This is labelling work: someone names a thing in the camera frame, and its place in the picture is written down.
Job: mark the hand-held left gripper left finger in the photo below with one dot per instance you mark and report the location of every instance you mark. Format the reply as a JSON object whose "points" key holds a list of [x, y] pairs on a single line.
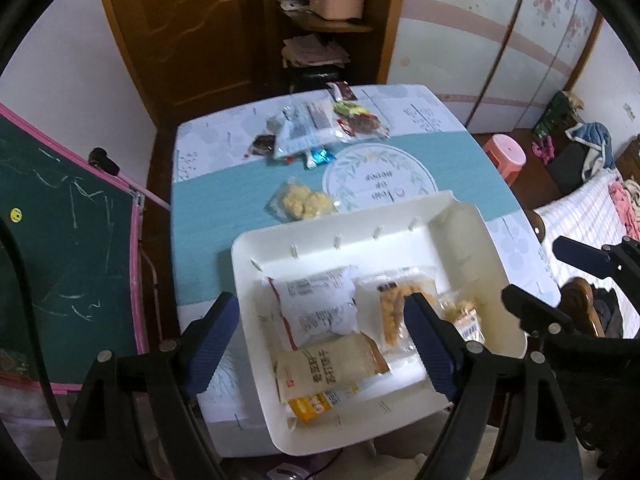
{"points": [[210, 350]]}

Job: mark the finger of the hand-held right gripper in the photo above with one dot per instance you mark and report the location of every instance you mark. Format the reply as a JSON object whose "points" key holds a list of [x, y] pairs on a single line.
{"points": [[580, 255], [530, 310]]}

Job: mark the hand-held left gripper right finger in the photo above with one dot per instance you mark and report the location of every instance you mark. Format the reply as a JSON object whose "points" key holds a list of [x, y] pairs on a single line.
{"points": [[430, 345]]}

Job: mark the clear rice cracker packet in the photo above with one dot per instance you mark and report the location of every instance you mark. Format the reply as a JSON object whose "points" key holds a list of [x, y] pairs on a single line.
{"points": [[465, 315]]}

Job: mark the orange cracker packet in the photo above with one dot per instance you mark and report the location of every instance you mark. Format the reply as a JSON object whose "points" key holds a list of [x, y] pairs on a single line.
{"points": [[392, 305]]}

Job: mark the beige cracker packet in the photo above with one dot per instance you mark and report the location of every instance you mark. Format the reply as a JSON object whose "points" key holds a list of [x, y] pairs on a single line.
{"points": [[330, 365]]}

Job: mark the white plastic tray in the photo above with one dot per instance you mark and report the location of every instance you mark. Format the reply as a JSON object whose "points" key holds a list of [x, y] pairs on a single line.
{"points": [[380, 255]]}

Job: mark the white and maroon snack packet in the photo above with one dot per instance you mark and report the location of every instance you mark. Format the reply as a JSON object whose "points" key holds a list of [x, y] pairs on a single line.
{"points": [[315, 307]]}

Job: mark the clear packet of yellow puffs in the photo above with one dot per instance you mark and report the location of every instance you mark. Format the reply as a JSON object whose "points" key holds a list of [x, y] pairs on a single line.
{"points": [[302, 202]]}

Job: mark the small black snack packet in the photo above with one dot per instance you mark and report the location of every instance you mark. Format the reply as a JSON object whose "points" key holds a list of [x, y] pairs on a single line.
{"points": [[262, 144]]}

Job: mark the small blue snack packet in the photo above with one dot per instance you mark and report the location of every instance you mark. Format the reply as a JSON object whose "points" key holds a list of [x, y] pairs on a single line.
{"points": [[320, 157]]}

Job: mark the clear packet of red candy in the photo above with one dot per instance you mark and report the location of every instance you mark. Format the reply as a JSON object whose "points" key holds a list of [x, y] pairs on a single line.
{"points": [[362, 124]]}

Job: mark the large grey-blue snack packet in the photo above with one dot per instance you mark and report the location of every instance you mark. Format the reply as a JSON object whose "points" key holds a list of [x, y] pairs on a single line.
{"points": [[305, 127]]}

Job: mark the small green snack packet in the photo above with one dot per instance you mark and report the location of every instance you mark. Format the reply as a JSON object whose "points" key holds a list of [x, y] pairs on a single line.
{"points": [[350, 108]]}

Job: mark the small dark red snack packet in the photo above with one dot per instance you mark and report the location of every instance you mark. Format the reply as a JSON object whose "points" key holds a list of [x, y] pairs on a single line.
{"points": [[342, 91]]}

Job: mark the brown wooden bedpost knob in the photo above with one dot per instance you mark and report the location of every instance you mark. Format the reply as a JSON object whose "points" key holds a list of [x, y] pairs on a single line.
{"points": [[537, 225]]}

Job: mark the pink cloth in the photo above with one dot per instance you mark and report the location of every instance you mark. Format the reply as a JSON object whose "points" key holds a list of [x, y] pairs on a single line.
{"points": [[625, 200]]}

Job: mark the dark bag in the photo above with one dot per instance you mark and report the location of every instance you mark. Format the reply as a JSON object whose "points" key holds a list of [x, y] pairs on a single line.
{"points": [[565, 180]]}

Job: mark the blue and white cloth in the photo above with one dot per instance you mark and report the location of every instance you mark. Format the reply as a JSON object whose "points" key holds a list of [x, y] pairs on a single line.
{"points": [[595, 145]]}

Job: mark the pink plastic toy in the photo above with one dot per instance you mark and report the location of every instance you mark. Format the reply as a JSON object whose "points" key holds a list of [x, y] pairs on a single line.
{"points": [[542, 150]]}

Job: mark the pink plastic stool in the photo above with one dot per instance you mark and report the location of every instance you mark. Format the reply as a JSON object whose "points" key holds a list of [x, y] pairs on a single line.
{"points": [[505, 147]]}

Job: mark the green cardboard box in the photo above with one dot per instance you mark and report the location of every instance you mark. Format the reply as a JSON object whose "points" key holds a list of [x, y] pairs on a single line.
{"points": [[555, 115]]}

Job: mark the pink framed green chalkboard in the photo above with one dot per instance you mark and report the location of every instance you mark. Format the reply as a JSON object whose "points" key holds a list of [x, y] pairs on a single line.
{"points": [[60, 260]]}

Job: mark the yellow round magnet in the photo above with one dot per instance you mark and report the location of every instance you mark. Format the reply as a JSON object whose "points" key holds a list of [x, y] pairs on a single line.
{"points": [[16, 216]]}

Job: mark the pale floral wardrobe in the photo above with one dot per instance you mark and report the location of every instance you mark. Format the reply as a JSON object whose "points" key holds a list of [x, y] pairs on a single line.
{"points": [[450, 35]]}

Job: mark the wooden corner shelf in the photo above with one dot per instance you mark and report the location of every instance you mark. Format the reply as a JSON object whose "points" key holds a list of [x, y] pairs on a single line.
{"points": [[385, 35]]}

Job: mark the brown wooden door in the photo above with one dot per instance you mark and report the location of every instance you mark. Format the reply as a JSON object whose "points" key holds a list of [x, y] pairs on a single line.
{"points": [[190, 35]]}

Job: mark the stack of folded papers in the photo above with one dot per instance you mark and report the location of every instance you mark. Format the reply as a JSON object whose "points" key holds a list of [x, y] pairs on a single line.
{"points": [[315, 50]]}

